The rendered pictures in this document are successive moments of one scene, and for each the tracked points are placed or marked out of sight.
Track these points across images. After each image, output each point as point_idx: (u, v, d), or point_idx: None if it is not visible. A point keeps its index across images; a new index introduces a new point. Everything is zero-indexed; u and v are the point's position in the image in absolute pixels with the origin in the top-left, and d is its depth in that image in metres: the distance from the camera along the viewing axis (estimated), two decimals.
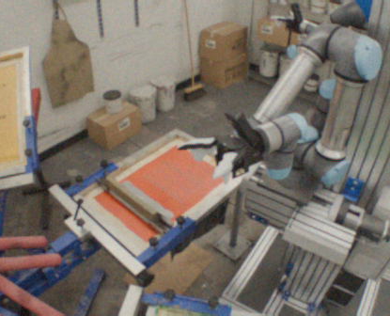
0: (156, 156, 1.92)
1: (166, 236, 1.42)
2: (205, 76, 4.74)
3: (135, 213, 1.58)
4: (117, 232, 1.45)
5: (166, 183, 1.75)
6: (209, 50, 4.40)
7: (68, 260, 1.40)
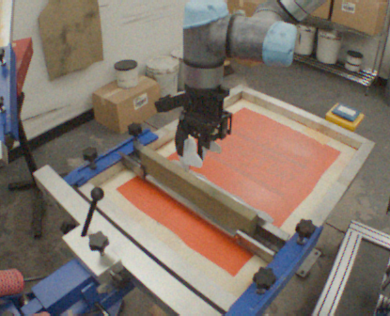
0: None
1: (278, 262, 0.67)
2: None
3: (201, 217, 0.84)
4: (176, 258, 0.70)
5: (246, 164, 1.00)
6: None
7: (70, 314, 0.66)
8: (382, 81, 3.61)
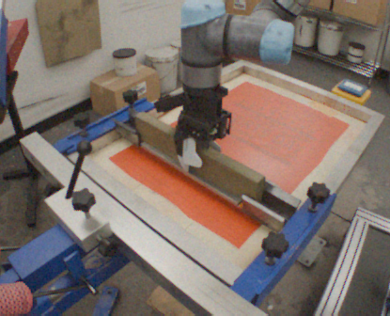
0: None
1: (289, 231, 0.60)
2: None
3: (201, 186, 0.76)
4: (173, 227, 0.63)
5: (249, 134, 0.93)
6: (238, 12, 3.58)
7: None
8: (385, 73, 3.54)
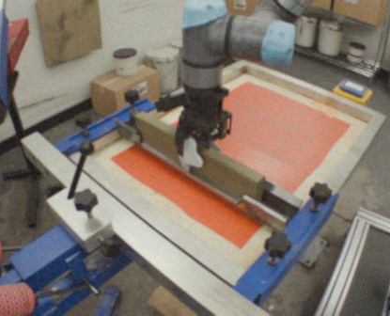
0: None
1: (291, 231, 0.60)
2: None
3: (203, 187, 0.76)
4: (175, 227, 0.63)
5: (251, 134, 0.93)
6: (238, 12, 3.58)
7: None
8: (385, 73, 3.54)
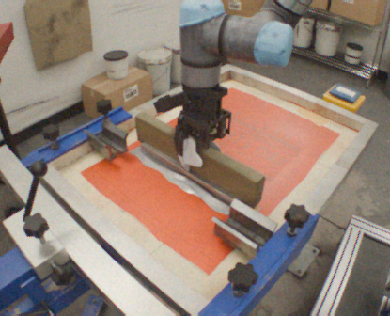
0: None
1: (263, 258, 0.55)
2: None
3: (174, 205, 0.71)
4: (137, 250, 0.58)
5: (230, 146, 0.88)
6: (233, 13, 3.53)
7: (17, 313, 0.53)
8: (383, 74, 3.49)
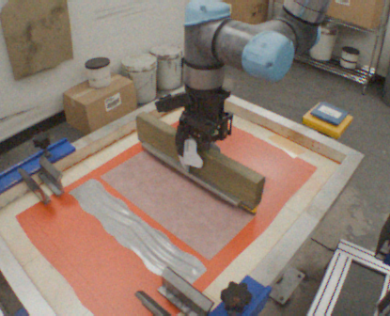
0: None
1: None
2: None
3: (106, 262, 0.59)
4: None
5: None
6: None
7: None
8: (381, 79, 3.37)
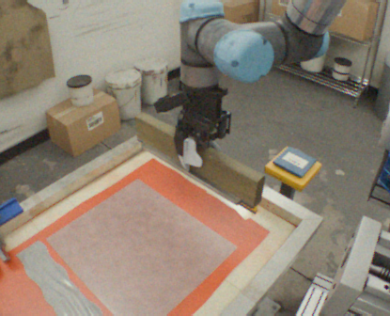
0: (109, 183, 0.90)
1: None
2: None
3: None
4: None
5: None
6: None
7: None
8: (374, 91, 3.33)
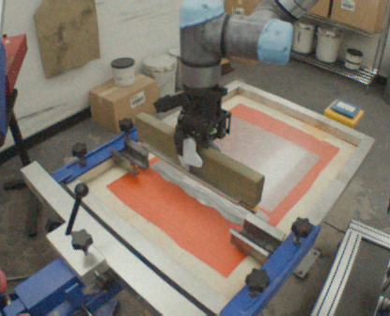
0: None
1: (273, 263, 0.64)
2: None
3: (193, 216, 0.80)
4: (165, 258, 0.67)
5: None
6: None
7: None
8: (382, 80, 3.58)
